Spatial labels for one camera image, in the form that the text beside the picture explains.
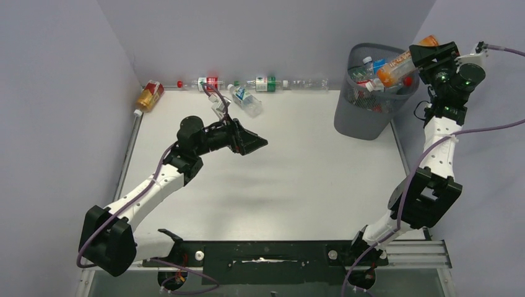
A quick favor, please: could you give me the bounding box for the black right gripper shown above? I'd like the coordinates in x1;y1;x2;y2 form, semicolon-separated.
409;43;462;97

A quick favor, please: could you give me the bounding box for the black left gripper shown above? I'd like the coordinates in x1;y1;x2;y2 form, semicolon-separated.
194;114;267;157

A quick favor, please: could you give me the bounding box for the orange juice bottle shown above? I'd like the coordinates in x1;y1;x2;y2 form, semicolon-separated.
373;50;415;87

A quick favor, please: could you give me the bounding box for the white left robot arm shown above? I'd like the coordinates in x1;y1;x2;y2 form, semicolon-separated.
77;116;268;277

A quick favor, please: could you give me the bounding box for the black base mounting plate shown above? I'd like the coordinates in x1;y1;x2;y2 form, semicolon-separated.
144;230;389;292

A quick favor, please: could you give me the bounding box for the clear bottle blue label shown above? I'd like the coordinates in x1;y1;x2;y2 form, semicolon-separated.
362;56;386;76

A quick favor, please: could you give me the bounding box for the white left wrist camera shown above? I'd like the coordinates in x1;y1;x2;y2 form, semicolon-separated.
209;93;231;119

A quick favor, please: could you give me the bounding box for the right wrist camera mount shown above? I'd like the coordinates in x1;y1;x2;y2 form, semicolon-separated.
454;41;488;67

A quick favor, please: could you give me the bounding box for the grey mesh waste bin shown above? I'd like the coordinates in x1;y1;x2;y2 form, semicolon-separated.
334;43;420;140

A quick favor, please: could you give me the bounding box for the amber tea bottle red label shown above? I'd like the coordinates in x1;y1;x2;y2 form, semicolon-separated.
134;80;165;117

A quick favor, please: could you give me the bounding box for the green tea label bottle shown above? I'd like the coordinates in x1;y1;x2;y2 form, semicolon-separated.
348;66;370;84

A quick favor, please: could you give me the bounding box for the red cap bottle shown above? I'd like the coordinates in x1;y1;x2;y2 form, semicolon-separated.
176;76;225;92

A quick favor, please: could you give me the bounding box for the crushed bottle white blue label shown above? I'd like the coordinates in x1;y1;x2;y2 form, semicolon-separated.
227;84;263;118

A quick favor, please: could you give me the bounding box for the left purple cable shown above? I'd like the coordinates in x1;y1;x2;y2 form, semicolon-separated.
76;82;232;269

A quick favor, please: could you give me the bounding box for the purple cable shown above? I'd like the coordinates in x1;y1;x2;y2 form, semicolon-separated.
76;82;232;269
341;43;525;297

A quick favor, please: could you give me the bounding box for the red label bottle blue picture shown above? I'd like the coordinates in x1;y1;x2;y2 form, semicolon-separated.
358;77;412;93

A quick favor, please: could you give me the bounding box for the green cap bottle at wall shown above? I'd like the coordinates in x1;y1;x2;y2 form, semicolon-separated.
233;76;289;93

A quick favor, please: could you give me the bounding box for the crushed clear bottle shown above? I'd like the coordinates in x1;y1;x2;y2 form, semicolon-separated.
282;79;329;91

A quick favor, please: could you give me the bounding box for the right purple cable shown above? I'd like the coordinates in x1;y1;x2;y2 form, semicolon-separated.
341;43;525;297

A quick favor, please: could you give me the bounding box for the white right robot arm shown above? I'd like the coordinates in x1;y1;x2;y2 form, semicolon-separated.
348;41;488;264

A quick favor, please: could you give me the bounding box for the aluminium frame rail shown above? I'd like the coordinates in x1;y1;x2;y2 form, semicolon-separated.
381;240;452;269

